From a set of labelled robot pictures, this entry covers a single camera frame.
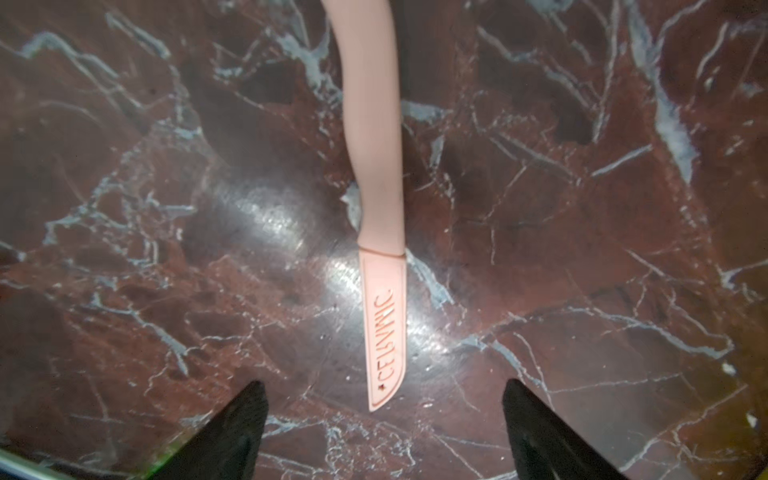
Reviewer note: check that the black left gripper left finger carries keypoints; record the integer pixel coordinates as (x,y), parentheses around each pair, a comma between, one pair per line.
(227,446)

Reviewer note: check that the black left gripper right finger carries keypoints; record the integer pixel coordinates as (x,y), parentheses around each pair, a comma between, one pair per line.
(543,446)

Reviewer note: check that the pink fruit knife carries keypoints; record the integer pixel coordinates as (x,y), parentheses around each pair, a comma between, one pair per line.
(365,36)

